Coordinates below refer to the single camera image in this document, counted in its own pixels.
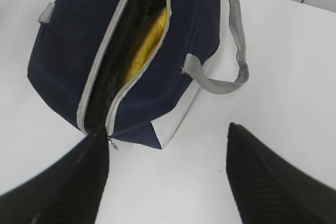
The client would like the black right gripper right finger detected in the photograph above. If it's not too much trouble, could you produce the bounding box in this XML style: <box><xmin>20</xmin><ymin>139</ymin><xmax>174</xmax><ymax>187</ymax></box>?
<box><xmin>226</xmin><ymin>123</ymin><xmax>335</xmax><ymax>223</ymax></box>

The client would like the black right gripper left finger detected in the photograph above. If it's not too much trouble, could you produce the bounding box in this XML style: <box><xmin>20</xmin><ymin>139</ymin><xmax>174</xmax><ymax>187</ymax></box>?
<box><xmin>1</xmin><ymin>125</ymin><xmax>110</xmax><ymax>223</ymax></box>

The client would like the navy insulated lunch bag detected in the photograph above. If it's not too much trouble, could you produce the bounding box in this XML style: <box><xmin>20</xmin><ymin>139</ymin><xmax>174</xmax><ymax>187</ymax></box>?
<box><xmin>27</xmin><ymin>0</ymin><xmax>249</xmax><ymax>149</ymax></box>

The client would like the yellow banana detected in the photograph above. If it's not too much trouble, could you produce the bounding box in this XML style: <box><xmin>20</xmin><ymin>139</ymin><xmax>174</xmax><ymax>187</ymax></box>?
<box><xmin>120</xmin><ymin>7</ymin><xmax>167</xmax><ymax>88</ymax></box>

